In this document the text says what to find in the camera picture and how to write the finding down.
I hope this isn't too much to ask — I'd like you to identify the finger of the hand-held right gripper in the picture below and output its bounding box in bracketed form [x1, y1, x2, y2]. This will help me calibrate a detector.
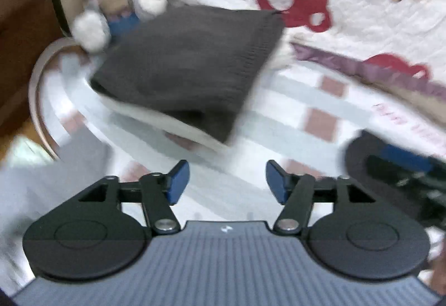
[362, 133, 445, 175]

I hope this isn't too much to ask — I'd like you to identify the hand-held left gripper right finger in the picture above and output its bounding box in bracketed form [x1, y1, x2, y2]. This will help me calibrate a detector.
[265, 160, 377, 235]

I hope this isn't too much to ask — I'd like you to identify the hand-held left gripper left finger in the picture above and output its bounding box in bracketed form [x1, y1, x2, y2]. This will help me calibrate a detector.
[78, 160, 190, 234]

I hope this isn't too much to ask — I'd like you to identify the brown wooden cabinet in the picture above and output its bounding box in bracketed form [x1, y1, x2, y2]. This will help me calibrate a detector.
[0, 0, 68, 139]

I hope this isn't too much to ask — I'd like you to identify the dark grey knitted sweater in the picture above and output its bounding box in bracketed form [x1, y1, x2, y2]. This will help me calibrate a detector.
[89, 6, 287, 147]

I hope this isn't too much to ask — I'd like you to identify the white blanket with red bears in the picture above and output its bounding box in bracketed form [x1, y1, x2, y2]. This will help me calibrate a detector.
[129, 0, 446, 141]

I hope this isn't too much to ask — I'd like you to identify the checkered bed sheet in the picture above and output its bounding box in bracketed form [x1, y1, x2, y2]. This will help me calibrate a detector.
[0, 41, 446, 297]

